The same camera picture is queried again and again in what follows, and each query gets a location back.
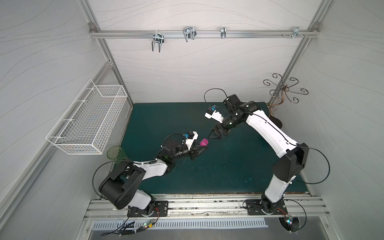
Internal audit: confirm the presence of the magenta paint jar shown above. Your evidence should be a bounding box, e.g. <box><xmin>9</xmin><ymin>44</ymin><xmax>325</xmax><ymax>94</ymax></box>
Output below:
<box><xmin>200</xmin><ymin>139</ymin><xmax>209</xmax><ymax>146</ymax></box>

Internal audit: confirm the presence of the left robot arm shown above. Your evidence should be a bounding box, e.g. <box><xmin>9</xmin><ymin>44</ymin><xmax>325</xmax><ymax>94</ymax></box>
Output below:
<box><xmin>93</xmin><ymin>131</ymin><xmax>209</xmax><ymax>216</ymax></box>

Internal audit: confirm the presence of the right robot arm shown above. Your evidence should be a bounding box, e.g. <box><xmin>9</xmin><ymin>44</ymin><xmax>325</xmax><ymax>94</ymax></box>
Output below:
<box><xmin>205</xmin><ymin>95</ymin><xmax>312</xmax><ymax>215</ymax></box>

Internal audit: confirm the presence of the green table mat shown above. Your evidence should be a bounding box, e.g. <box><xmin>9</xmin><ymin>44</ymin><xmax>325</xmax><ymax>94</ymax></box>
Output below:
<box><xmin>103</xmin><ymin>101</ymin><xmax>309</xmax><ymax>195</ymax></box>

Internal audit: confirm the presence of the metal hook tree stand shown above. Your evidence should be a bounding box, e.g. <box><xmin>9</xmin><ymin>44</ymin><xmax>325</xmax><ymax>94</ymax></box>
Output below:
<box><xmin>263</xmin><ymin>77</ymin><xmax>309</xmax><ymax>129</ymax></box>

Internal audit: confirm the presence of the green plastic cup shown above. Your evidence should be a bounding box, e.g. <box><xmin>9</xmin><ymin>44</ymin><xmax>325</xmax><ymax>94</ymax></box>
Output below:
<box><xmin>107</xmin><ymin>146</ymin><xmax>127</xmax><ymax>164</ymax></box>

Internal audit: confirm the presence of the aluminium top crossbar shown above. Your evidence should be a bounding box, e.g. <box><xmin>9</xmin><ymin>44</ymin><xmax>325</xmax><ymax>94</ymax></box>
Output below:
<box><xmin>88</xmin><ymin>23</ymin><xmax>321</xmax><ymax>40</ymax></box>

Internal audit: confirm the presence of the small metal hook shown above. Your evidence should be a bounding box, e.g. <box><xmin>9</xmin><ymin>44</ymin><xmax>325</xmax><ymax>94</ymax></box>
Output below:
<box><xmin>221</xmin><ymin>27</ymin><xmax>227</xmax><ymax>39</ymax></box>

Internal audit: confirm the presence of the metal double hook middle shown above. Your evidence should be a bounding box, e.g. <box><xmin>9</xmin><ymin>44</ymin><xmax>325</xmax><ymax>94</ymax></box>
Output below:
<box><xmin>183</xmin><ymin>27</ymin><xmax>197</xmax><ymax>42</ymax></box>

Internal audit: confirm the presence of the metal double hook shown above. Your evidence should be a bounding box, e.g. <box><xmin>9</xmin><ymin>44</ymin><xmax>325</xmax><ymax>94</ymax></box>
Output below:
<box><xmin>183</xmin><ymin>27</ymin><xmax>197</xmax><ymax>42</ymax></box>
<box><xmin>152</xmin><ymin>33</ymin><xmax>165</xmax><ymax>53</ymax></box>

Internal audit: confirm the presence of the metal double hook left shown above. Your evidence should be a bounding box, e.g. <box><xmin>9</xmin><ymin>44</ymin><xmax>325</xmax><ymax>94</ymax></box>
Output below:
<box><xmin>152</xmin><ymin>33</ymin><xmax>165</xmax><ymax>53</ymax></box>

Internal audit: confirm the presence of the round black device with LED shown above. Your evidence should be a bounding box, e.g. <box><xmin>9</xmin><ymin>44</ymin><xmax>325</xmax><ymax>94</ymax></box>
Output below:
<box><xmin>279</xmin><ymin>217</ymin><xmax>301</xmax><ymax>233</ymax></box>

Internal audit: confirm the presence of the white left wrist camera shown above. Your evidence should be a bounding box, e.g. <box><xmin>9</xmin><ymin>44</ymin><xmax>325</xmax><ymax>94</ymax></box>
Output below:
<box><xmin>184</xmin><ymin>131</ymin><xmax>199</xmax><ymax>150</ymax></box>

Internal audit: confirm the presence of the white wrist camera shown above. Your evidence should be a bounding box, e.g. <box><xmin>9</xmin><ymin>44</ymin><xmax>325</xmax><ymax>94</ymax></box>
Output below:
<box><xmin>205</xmin><ymin>106</ymin><xmax>224</xmax><ymax>123</ymax></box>
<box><xmin>184</xmin><ymin>131</ymin><xmax>199</xmax><ymax>150</ymax></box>

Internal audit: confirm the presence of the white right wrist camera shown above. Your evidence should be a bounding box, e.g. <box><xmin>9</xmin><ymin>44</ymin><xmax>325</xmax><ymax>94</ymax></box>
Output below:
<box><xmin>205</xmin><ymin>106</ymin><xmax>224</xmax><ymax>123</ymax></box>

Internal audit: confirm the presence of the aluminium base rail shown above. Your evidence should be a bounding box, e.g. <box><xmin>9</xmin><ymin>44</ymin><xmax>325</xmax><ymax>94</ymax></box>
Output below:
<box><xmin>84</xmin><ymin>193</ymin><xmax>331</xmax><ymax>220</ymax></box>

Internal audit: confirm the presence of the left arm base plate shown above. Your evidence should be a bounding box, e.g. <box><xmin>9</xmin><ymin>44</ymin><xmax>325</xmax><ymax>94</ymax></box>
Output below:
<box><xmin>127</xmin><ymin>200</ymin><xmax>169</xmax><ymax>218</ymax></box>

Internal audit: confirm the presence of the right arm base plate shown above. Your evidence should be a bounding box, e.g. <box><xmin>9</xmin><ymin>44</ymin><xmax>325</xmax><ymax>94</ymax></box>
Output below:
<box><xmin>245</xmin><ymin>199</ymin><xmax>288</xmax><ymax>216</ymax></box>

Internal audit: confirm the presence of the white wire basket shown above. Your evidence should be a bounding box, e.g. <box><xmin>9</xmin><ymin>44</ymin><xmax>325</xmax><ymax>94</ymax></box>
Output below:
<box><xmin>46</xmin><ymin>80</ymin><xmax>128</xmax><ymax>155</ymax></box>

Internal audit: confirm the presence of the white slotted cable duct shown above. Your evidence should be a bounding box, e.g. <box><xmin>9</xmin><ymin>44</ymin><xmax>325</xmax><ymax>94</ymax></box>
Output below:
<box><xmin>92</xmin><ymin>218</ymin><xmax>269</xmax><ymax>231</ymax></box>

